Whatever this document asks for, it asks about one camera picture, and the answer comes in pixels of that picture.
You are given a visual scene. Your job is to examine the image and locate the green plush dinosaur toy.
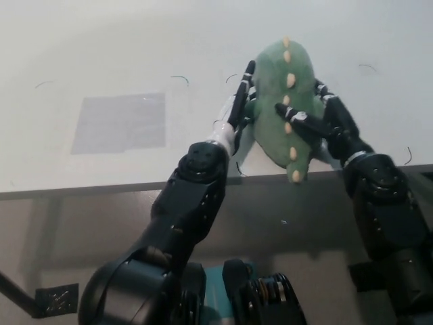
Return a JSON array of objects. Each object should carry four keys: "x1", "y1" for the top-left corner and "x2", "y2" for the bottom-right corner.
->
[{"x1": 243, "y1": 35, "x2": 326, "y2": 186}]

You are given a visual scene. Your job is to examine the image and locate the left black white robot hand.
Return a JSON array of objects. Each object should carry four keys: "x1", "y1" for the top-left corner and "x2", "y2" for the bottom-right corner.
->
[{"x1": 206, "y1": 60, "x2": 258, "y2": 157}]

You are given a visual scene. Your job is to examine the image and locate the grey tape patch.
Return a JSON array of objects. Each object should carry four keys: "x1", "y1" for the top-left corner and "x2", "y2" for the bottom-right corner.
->
[{"x1": 70, "y1": 93, "x2": 166, "y2": 156}]

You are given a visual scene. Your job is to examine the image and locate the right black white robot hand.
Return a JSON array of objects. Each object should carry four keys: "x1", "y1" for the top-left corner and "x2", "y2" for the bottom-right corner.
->
[{"x1": 274, "y1": 78, "x2": 376, "y2": 167}]

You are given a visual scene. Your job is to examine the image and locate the black table leg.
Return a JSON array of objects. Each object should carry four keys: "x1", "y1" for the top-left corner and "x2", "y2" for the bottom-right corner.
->
[{"x1": 0, "y1": 270, "x2": 39, "y2": 319}]

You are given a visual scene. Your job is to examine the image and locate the black teal robot body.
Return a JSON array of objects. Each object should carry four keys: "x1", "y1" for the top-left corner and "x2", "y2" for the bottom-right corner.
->
[{"x1": 179, "y1": 258, "x2": 307, "y2": 325}]

